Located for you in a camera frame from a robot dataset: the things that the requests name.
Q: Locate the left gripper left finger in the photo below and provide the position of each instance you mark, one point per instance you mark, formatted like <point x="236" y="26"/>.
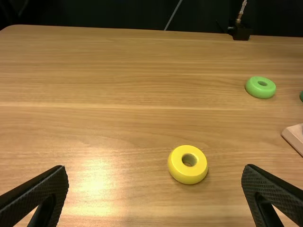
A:
<point x="28" y="201"/>

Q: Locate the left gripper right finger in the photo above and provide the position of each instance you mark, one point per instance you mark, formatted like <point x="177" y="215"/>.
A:
<point x="267" y="189"/>

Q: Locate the black clamp stand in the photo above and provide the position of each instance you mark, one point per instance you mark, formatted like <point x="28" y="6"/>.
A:
<point x="241" y="33"/>

